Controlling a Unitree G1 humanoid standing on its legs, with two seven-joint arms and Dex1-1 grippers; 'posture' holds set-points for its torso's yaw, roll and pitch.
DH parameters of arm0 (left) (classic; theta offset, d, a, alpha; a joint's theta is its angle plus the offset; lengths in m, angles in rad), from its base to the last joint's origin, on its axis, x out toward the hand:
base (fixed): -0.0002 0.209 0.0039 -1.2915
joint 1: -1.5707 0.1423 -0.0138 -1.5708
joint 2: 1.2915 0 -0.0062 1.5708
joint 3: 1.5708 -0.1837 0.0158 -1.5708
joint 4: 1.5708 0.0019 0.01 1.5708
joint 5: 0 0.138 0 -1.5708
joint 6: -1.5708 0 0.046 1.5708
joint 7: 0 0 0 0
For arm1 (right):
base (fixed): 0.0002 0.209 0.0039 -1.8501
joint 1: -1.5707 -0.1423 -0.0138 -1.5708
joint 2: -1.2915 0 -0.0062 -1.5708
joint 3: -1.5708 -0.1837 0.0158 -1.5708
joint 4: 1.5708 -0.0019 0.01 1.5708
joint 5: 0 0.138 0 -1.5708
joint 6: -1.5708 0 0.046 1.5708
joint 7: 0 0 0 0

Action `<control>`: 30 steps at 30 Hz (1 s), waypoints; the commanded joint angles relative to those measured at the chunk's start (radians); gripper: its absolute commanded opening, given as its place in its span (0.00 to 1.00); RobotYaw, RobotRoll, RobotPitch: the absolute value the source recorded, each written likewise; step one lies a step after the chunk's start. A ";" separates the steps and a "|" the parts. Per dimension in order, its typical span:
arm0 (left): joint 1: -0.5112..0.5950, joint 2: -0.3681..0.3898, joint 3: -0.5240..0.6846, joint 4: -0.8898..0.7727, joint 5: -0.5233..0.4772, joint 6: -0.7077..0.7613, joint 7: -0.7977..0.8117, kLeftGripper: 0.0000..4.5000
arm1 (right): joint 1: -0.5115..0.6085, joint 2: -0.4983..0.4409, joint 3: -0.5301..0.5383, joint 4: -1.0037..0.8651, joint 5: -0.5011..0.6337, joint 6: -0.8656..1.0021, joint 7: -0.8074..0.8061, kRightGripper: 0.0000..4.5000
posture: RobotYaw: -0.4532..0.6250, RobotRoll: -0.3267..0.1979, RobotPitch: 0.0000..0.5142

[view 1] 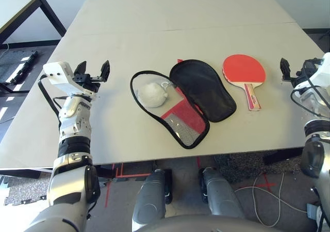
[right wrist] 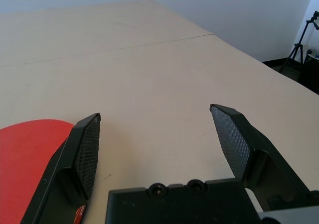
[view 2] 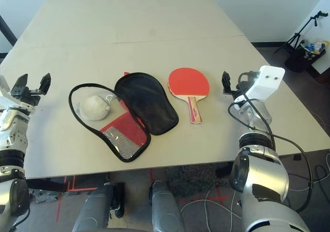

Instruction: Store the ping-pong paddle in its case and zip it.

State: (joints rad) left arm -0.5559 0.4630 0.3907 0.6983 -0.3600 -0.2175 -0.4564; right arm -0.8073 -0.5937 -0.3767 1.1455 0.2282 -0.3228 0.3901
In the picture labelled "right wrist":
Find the black camera tripod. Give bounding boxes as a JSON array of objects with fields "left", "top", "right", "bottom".
[{"left": 279, "top": 9, "right": 319, "bottom": 73}]

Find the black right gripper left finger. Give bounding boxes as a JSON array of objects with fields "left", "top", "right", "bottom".
[{"left": 21, "top": 112, "right": 102, "bottom": 224}]

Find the red ping-pong paddle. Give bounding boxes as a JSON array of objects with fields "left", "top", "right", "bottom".
[{"left": 0, "top": 118, "right": 88, "bottom": 224}]

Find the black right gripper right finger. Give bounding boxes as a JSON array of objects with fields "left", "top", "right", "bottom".
[{"left": 210, "top": 104, "right": 318, "bottom": 212}]

